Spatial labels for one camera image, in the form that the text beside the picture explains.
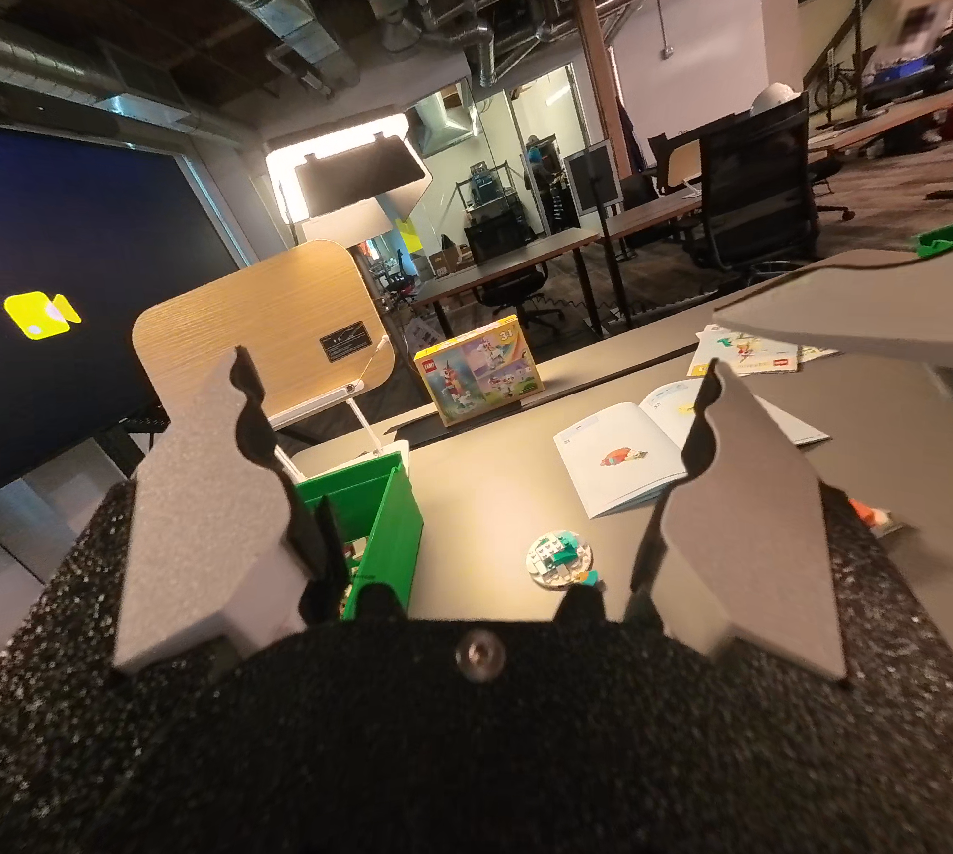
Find orange lego build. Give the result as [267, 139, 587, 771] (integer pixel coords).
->
[848, 498, 907, 540]

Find long wooden desk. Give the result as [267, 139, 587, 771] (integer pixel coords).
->
[411, 227, 601, 343]

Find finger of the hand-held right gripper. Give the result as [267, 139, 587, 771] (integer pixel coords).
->
[712, 249, 953, 367]

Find large black screen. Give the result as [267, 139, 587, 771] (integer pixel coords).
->
[0, 123, 244, 492]

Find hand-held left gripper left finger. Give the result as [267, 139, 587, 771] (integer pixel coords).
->
[110, 345, 352, 676]

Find round white lego base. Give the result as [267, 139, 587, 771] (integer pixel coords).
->
[526, 528, 606, 592]

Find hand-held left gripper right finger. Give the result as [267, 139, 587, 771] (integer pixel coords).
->
[627, 358, 851, 684]

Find black mesh office chair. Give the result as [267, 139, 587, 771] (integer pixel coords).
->
[694, 101, 822, 276]

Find yellow lego set box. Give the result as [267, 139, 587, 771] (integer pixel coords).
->
[414, 315, 546, 428]

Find white hard hat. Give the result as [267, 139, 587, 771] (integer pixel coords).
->
[748, 81, 810, 120]

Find black equipment rack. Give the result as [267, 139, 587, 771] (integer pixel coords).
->
[456, 162, 524, 263]

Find open white instruction booklet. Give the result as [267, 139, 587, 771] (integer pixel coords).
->
[552, 377, 832, 521]

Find white panel base plate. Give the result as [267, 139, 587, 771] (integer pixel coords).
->
[289, 440, 412, 484]

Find tablet on floor stand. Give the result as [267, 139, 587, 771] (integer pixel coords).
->
[563, 140, 626, 330]

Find wooden panel with black label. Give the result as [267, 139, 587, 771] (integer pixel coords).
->
[132, 239, 396, 425]

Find studio softbox light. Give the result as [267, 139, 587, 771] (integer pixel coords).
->
[265, 113, 434, 246]

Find stack of closed instruction booklets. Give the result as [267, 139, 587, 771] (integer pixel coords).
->
[685, 323, 843, 379]

